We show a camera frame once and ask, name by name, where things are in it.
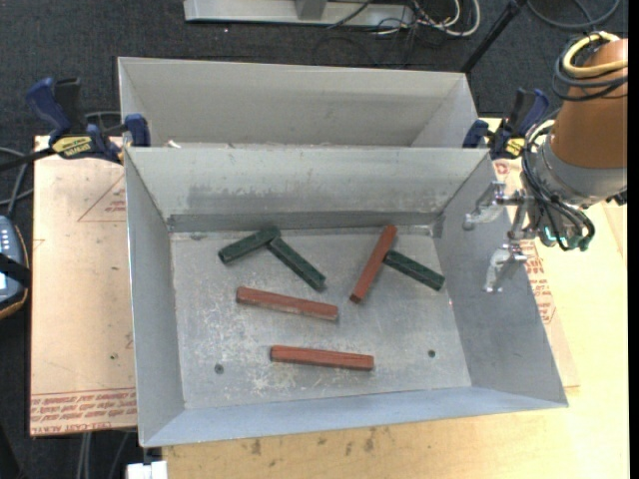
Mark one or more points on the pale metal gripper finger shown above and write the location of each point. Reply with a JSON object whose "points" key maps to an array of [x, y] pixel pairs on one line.
{"points": [[501, 270], [485, 206]]}

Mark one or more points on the dark green flat block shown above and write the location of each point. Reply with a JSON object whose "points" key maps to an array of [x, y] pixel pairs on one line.
{"points": [[298, 265], [414, 269], [248, 245]]}

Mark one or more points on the red-brown flat block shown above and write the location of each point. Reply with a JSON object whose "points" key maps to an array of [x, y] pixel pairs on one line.
{"points": [[287, 304], [322, 358], [373, 265]]}

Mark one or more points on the grey metal bin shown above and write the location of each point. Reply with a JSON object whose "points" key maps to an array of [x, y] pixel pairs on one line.
{"points": [[309, 327]]}

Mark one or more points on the brown cardboard board, red print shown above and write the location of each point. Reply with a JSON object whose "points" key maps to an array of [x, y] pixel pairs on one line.
{"points": [[80, 277]]}

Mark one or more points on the black cylinder on white bracket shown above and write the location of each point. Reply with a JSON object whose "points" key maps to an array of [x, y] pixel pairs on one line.
{"points": [[619, 197]]}

